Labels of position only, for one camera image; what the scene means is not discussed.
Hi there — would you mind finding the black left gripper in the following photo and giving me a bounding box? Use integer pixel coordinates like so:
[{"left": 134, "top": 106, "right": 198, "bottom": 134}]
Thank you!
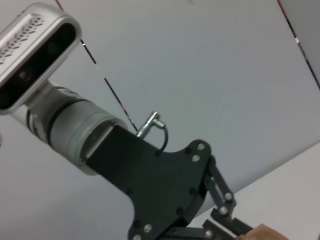
[{"left": 85, "top": 124, "right": 254, "bottom": 240}]

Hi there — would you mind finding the khaki canvas food bag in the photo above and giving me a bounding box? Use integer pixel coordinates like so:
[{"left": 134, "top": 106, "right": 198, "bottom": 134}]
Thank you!
[{"left": 236, "top": 223, "right": 285, "bottom": 240}]

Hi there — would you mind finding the left gripper cable with connector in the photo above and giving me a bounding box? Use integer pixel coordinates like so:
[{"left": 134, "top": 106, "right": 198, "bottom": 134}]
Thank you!
[{"left": 136, "top": 111, "right": 170, "bottom": 154}]

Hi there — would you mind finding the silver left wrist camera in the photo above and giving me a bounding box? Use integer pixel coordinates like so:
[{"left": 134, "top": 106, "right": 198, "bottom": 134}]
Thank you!
[{"left": 0, "top": 2, "right": 83, "bottom": 117}]

